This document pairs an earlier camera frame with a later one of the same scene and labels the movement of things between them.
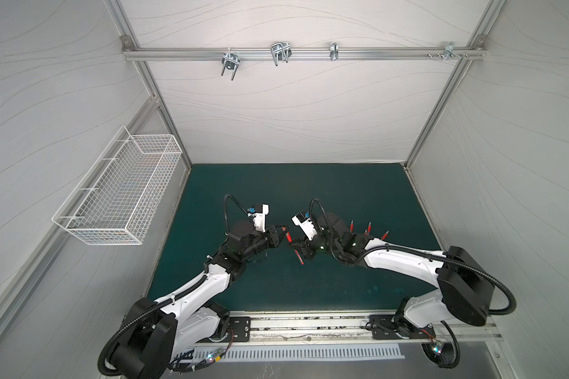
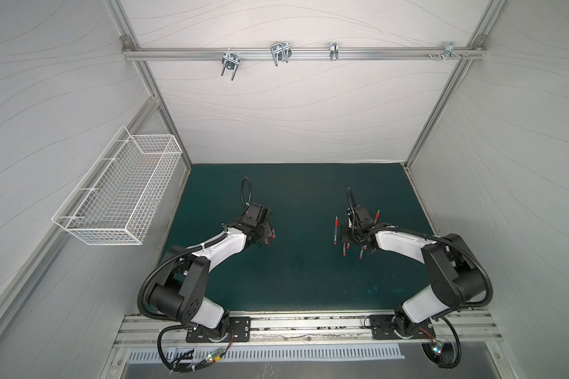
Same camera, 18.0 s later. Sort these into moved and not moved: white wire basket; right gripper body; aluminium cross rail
Moved: right gripper body
Not moved: white wire basket; aluminium cross rail
